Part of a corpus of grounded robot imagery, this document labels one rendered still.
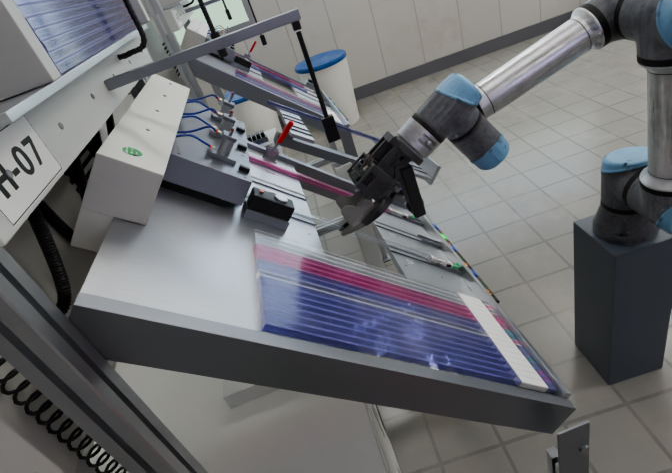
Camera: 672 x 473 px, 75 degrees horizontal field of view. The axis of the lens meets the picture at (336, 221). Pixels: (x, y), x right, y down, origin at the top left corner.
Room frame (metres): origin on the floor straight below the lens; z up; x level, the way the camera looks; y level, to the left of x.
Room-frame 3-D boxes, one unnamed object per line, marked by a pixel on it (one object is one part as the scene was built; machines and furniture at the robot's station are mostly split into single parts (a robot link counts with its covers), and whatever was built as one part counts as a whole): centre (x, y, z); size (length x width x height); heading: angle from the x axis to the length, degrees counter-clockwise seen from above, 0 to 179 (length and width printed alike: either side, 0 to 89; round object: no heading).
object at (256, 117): (3.93, 0.37, 0.28); 0.48 x 0.46 x 0.56; 178
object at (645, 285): (0.86, -0.73, 0.28); 0.18 x 0.18 x 0.55; 88
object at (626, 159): (0.85, -0.73, 0.72); 0.13 x 0.12 x 0.14; 178
